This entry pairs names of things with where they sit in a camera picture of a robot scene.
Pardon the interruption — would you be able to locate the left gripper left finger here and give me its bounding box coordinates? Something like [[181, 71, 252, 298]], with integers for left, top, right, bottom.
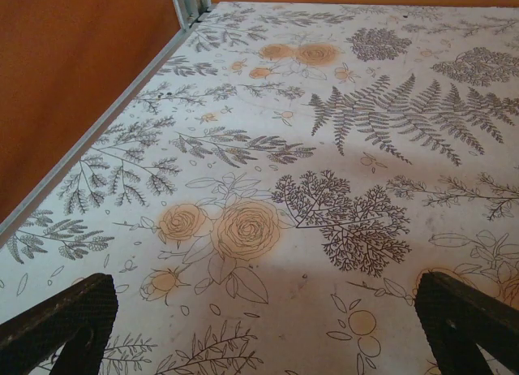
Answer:
[[0, 272, 119, 375]]

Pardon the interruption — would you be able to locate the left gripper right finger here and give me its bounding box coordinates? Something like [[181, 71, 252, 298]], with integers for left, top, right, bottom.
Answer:
[[414, 270, 519, 375]]

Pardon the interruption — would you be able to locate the floral print table cover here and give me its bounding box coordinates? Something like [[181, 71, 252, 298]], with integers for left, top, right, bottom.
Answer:
[[0, 1, 519, 375]]

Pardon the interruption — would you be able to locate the aluminium table edge rail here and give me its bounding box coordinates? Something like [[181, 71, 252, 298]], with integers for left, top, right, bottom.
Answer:
[[0, 19, 199, 246]]

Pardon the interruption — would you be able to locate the aluminium frame post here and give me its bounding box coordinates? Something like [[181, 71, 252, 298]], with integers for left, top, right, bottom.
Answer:
[[167, 0, 212, 30]]

